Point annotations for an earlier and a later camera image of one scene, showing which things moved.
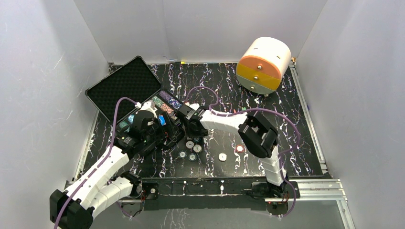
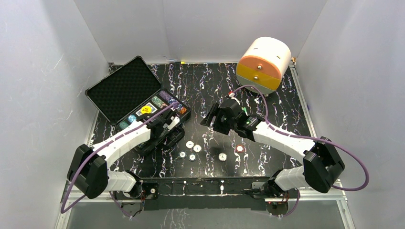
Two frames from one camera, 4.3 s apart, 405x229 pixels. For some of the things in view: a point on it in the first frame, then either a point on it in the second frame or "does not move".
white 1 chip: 189,144 does not move
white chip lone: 222,157 does not move
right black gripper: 203,133 -> 217,127
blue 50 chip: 192,157 does not move
